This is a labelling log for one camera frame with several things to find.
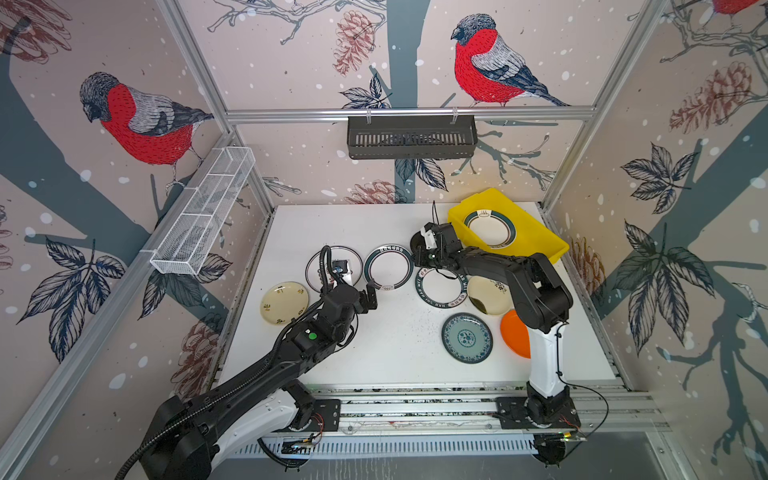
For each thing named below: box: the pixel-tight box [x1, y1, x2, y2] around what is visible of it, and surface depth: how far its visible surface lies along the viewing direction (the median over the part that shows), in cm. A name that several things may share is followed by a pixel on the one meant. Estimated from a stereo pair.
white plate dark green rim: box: [415, 267, 469, 309], surface depth 97 cm
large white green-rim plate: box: [464, 209, 516, 249], surface depth 116 cm
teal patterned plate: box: [441, 312, 494, 365], surface depth 88 cm
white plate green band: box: [363, 243, 415, 291], surface depth 103 cm
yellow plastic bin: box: [448, 187, 570, 258], surface depth 113 cm
